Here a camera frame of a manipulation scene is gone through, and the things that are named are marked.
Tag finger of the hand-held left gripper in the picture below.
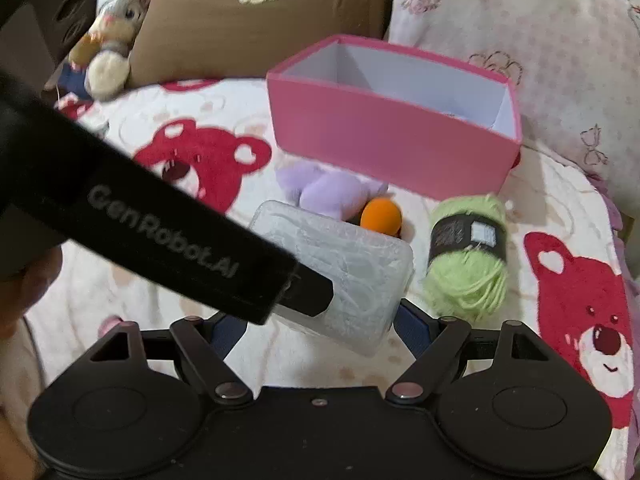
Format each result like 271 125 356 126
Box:
280 263 335 318

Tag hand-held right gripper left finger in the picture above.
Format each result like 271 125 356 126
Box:
87 311 254 406

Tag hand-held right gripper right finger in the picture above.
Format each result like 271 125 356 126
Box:
387 300 557 406

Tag clear plastic box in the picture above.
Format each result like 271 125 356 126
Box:
248 200 415 359

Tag green yarn ball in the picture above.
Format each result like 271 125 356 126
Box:
421 194 511 323

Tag purple plush toy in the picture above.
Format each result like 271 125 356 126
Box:
276 165 404 239

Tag pink cardboard box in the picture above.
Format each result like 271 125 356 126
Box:
266 34 524 202

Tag person's left hand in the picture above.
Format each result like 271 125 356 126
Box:
0 247 63 342

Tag red bear printed blanket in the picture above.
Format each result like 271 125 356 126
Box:
24 77 640 480

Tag grey rabbit plush toy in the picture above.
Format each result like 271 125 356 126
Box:
67 0 173 102

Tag brown cloud pillow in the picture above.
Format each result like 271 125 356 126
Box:
129 0 394 87

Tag dark perforated panel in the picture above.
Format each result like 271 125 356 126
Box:
0 0 103 78

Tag pink floral pillow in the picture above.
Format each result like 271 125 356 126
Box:
387 0 640 211

